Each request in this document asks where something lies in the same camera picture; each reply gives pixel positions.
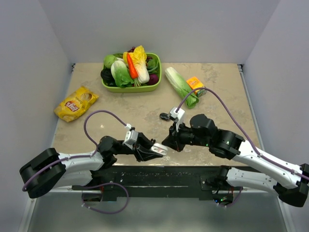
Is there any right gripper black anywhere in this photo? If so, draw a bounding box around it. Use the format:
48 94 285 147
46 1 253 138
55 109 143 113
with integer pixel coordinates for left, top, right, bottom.
162 119 210 152

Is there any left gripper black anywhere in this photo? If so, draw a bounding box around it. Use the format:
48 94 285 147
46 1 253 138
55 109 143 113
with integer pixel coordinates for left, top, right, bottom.
114 132 163 162

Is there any white earbud charging case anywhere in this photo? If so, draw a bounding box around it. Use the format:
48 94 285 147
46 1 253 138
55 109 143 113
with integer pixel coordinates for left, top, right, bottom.
151 143 168 156

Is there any black earbud charging case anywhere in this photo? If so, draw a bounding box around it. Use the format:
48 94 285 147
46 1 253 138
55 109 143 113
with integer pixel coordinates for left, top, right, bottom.
159 113 170 121

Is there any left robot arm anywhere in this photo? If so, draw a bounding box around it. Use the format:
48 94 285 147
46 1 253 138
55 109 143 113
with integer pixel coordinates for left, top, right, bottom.
19 131 168 199

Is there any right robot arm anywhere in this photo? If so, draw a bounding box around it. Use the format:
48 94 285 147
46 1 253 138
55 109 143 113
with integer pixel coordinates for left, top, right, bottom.
162 113 309 207

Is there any napa cabbage on table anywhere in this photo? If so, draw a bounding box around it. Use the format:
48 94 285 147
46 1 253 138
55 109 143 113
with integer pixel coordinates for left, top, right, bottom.
165 67 199 109

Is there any green plastic basket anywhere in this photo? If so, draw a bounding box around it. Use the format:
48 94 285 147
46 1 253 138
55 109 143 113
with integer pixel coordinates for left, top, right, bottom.
101 52 162 93

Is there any orange juice carton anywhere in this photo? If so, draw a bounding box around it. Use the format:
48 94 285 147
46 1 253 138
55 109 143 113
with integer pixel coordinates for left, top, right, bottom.
186 76 207 98

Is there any purple onion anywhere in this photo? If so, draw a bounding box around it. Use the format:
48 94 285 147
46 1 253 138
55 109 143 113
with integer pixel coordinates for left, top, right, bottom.
147 73 159 86

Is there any green white bok choy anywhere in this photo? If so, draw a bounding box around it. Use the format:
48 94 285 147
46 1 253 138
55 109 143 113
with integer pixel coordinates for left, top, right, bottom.
111 60 133 88

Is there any orange toy carrot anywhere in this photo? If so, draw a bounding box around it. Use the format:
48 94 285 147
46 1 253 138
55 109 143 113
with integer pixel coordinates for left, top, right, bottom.
126 53 141 87

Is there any yellow Lays chips bag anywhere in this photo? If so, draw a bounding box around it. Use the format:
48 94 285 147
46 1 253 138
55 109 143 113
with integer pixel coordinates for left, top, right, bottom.
54 86 99 122

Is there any dark leafy vegetable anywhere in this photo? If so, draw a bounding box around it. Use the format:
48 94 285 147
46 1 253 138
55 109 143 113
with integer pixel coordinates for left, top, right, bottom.
100 69 116 87

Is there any yellow white cabbage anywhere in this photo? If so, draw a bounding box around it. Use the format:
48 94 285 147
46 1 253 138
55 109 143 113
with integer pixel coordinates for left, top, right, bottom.
123 45 149 84

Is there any round green vegetable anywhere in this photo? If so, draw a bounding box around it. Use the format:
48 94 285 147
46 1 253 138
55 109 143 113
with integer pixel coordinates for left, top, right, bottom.
103 55 118 69

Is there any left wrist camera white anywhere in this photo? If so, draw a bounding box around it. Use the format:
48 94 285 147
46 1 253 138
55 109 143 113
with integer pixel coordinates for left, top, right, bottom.
123 124 139 150

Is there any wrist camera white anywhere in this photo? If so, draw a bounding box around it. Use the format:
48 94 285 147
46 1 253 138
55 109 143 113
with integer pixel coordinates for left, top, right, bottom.
123 124 139 150
169 107 185 132

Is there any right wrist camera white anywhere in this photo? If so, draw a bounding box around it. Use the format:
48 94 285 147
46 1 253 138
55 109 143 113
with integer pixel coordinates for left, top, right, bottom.
169 107 185 132

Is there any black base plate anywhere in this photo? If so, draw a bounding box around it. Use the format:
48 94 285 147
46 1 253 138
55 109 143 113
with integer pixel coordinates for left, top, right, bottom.
72 166 240 201

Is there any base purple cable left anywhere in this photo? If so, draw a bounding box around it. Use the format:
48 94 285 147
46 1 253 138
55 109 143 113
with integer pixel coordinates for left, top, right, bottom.
81 180 131 215

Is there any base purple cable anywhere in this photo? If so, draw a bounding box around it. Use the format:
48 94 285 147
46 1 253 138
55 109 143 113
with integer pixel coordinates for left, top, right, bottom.
216 188 244 208
81 180 131 215

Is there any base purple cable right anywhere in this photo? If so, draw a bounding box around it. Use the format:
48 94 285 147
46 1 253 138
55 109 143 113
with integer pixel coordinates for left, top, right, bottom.
216 188 244 208

